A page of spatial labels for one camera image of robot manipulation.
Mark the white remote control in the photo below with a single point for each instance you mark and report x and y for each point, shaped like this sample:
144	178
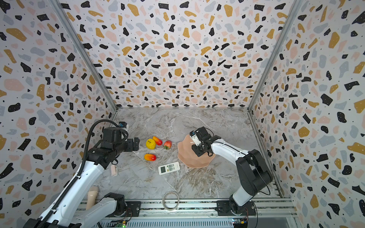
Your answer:
169	168

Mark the orange red fake mango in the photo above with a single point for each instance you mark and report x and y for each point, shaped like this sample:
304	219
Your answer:
150	157

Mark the small white hanging tag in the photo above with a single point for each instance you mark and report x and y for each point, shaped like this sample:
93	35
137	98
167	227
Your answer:
114	170

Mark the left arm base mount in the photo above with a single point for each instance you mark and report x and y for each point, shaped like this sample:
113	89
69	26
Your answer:
130	210

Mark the red yellow fake mango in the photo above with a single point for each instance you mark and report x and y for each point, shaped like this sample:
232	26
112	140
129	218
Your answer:
157	141

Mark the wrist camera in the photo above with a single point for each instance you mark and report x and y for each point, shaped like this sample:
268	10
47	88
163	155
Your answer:
123	124
195	138

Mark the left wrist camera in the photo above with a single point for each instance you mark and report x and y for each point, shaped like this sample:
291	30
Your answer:
123	124

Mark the aluminium front rail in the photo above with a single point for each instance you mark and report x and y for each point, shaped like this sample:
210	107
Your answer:
205	209

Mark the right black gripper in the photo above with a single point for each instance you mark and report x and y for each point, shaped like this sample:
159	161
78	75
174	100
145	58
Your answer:
198	147

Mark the pink scalloped fruit bowl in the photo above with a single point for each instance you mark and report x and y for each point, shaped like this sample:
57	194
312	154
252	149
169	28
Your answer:
188	156

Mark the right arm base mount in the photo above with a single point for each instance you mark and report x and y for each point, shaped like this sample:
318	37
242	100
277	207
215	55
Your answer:
230	208

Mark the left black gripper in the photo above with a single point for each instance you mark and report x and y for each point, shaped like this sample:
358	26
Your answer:
130	144

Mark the yellow fake apple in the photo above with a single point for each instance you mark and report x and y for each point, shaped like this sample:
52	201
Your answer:
150	144

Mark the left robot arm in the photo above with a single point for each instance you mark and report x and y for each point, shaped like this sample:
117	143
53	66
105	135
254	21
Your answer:
61	213

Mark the beige wooden handle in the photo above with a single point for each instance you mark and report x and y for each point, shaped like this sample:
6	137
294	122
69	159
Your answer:
91	197

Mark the clear tape roll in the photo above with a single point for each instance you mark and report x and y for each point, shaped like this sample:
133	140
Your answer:
171	201

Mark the red fake strawberry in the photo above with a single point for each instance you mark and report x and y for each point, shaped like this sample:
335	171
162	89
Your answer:
167	145

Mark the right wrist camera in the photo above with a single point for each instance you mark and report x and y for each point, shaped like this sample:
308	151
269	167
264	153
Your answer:
195	138

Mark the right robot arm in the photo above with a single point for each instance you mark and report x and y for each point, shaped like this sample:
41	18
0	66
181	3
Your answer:
254	174

